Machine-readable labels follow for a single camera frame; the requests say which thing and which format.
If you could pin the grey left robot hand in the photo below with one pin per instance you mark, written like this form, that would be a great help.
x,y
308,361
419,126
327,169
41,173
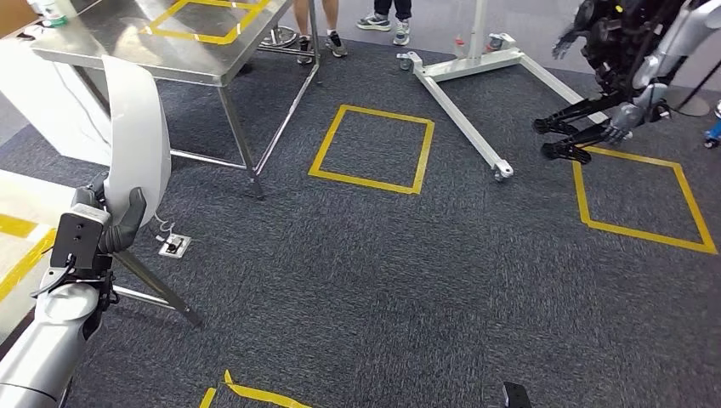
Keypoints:
x,y
132,217

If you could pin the white curved plastic part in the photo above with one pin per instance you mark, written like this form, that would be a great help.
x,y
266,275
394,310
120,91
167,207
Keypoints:
x,y
138,129

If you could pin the steel workbench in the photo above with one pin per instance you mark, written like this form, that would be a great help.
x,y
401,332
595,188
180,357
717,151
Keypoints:
x,y
22,194

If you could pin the yellow tape on workbench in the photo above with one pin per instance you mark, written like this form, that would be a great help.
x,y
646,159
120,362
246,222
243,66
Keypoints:
x,y
14,225

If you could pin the floor power socket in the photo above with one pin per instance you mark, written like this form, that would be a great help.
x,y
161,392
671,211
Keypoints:
x,y
174,246

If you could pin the white desk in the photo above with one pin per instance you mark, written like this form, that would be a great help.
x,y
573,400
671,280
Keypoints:
x,y
45,101

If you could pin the steel table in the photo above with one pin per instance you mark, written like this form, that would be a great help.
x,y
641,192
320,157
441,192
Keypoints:
x,y
101,39

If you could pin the yellow tape on steel table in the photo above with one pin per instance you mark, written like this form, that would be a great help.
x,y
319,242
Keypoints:
x,y
197,38

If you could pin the plastic bottle green label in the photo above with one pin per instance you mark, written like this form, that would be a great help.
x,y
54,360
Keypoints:
x,y
51,11

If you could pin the chrome round stool base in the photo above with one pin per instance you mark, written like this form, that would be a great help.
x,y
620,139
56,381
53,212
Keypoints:
x,y
279,36

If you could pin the person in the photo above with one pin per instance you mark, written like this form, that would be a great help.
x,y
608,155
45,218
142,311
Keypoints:
x,y
372,21
336,45

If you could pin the white wheeled hoist stand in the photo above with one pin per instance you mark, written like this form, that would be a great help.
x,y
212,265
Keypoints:
x,y
462,121

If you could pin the black silver humanoid robot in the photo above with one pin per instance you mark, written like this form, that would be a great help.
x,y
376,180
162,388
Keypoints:
x,y
619,34

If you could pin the black pole round base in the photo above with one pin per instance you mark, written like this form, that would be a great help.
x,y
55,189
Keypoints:
x,y
690,104

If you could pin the blue object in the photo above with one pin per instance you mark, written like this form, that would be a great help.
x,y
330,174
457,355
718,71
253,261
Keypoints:
x,y
715,132

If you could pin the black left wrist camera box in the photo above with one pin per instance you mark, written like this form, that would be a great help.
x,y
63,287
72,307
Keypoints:
x,y
76,242

